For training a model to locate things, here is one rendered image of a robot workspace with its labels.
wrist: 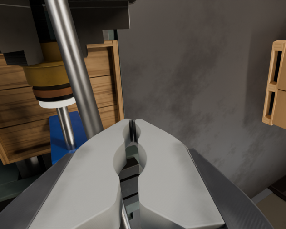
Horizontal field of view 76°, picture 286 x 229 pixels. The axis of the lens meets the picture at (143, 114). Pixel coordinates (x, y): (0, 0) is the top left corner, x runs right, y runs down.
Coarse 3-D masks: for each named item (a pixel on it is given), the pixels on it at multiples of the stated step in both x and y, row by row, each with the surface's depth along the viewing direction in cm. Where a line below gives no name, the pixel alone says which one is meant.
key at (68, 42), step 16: (48, 0) 10; (64, 0) 10; (64, 16) 10; (64, 32) 10; (64, 48) 10; (80, 48) 11; (64, 64) 11; (80, 64) 11; (80, 80) 11; (80, 96) 11; (80, 112) 11; (96, 112) 12; (96, 128) 12; (128, 224) 14
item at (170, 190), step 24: (144, 144) 10; (168, 144) 9; (144, 168) 8; (168, 168) 8; (192, 168) 8; (144, 192) 7; (168, 192) 7; (192, 192) 7; (144, 216) 7; (168, 216) 6; (192, 216) 6; (216, 216) 6
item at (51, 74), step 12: (48, 48) 27; (48, 60) 28; (60, 60) 28; (24, 72) 29; (36, 72) 28; (48, 72) 28; (60, 72) 29; (36, 84) 28; (48, 84) 28; (60, 84) 29; (36, 96) 31; (48, 96) 30; (60, 96) 30; (72, 96) 32
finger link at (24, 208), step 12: (60, 168) 8; (36, 180) 8; (48, 180) 8; (24, 192) 7; (36, 192) 7; (48, 192) 7; (12, 204) 7; (24, 204) 7; (36, 204) 7; (0, 216) 6; (12, 216) 6; (24, 216) 6; (0, 228) 6; (12, 228) 6; (24, 228) 6
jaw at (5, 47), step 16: (0, 0) 21; (16, 0) 22; (0, 16) 21; (16, 16) 23; (32, 16) 25; (0, 32) 21; (16, 32) 23; (32, 32) 25; (0, 48) 21; (16, 48) 23; (32, 48) 25; (16, 64) 25; (32, 64) 26
